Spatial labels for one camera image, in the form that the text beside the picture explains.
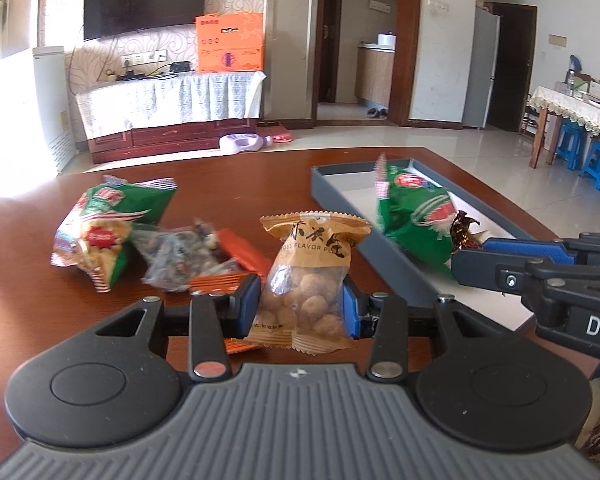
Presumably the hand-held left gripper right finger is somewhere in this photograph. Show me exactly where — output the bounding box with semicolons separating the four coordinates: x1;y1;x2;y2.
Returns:
341;276;487;381

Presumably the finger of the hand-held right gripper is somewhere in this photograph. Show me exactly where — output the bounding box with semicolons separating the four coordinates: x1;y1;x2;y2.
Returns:
480;232;600;266
451;249;600;297

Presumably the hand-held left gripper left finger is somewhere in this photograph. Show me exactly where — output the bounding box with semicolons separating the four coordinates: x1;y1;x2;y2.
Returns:
95;275;262;382

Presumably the orange foil snack packet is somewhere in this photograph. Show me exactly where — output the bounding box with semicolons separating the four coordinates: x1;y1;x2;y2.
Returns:
189;227;276;357

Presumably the tan bag of nut balls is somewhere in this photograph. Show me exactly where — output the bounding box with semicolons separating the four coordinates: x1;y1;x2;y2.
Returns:
247;212;372;354

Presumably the green snack bag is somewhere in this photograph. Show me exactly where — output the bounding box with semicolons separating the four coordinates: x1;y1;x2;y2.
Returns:
51;175;178;294
374;152;462;281

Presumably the clear bag of seeds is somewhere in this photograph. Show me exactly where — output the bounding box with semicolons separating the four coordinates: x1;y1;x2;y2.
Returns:
130;218;242;294

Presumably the grey tray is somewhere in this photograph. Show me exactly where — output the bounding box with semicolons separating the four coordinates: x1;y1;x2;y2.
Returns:
310;157;556;334

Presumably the brown gold wrapped candy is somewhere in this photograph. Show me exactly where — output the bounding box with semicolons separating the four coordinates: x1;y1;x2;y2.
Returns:
450;210;489;253

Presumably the dining table with lace cloth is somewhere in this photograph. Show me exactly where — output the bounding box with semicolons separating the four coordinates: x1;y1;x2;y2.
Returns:
524;85;600;169

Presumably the purple white bottle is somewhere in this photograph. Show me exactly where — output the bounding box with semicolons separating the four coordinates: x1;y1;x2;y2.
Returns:
218;132;274;154

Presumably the silver refrigerator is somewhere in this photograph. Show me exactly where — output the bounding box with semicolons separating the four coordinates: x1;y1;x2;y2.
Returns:
462;7;501;131

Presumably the dark wooden door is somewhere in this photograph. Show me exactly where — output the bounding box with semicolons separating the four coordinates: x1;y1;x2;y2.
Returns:
487;2;538;134

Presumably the red wooden television cabinet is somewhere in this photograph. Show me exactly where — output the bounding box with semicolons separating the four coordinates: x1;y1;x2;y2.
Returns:
87;119;267;165

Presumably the wooden kitchen counter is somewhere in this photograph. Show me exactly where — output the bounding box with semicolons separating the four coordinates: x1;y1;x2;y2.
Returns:
354;42;397;109

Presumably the cloth-covered tv cabinet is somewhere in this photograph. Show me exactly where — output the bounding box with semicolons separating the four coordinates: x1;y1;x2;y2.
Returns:
75;70;267;141

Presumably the orange gift box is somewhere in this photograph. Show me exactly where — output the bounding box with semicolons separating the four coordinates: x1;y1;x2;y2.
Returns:
195;12;265;51
196;46;266;74

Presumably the white standing air conditioner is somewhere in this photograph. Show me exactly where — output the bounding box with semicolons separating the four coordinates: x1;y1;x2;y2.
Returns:
32;46;77;175

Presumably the white wall socket strip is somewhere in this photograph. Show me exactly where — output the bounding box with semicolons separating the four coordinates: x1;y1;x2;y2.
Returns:
121;49;168;67

